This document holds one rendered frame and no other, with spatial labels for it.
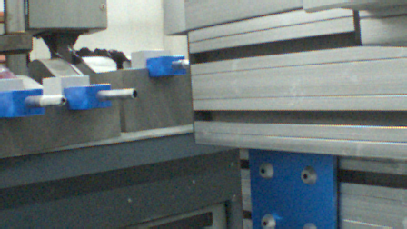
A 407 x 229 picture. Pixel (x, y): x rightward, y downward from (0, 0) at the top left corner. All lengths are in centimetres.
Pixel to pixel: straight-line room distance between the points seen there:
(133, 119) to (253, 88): 40
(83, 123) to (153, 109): 16
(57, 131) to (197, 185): 27
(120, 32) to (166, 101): 792
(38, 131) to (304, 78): 35
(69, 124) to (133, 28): 823
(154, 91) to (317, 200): 43
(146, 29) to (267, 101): 865
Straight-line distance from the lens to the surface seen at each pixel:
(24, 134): 56
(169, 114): 76
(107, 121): 66
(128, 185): 71
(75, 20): 168
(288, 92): 32
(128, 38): 875
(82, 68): 99
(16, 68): 144
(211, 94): 38
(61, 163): 60
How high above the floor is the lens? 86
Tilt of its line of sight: 3 degrees down
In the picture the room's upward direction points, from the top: 4 degrees counter-clockwise
